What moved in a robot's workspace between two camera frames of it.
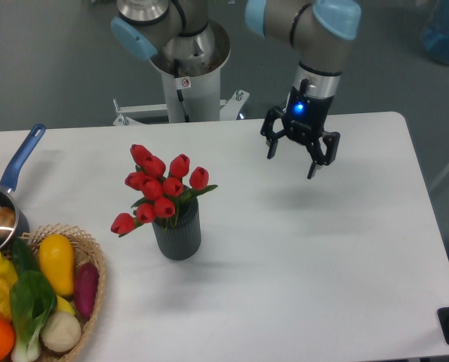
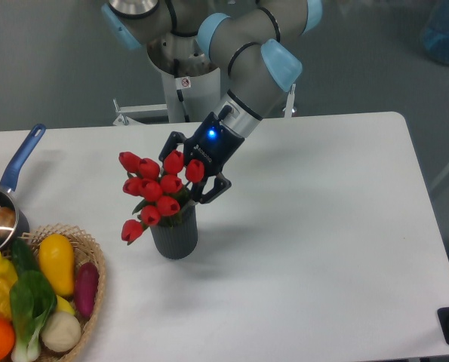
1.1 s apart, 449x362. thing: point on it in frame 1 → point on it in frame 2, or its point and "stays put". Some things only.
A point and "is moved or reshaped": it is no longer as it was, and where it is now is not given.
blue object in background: (444, 33) stays put
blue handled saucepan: (3, 222) stays put
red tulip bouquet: (161, 194) is moved or reshaped
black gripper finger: (267, 130) → (173, 139)
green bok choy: (32, 301) stays put
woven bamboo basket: (83, 250) stays put
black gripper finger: (320, 160) → (221, 184)
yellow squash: (56, 256) stays put
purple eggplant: (86, 288) stays put
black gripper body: (305, 115) → (212, 142)
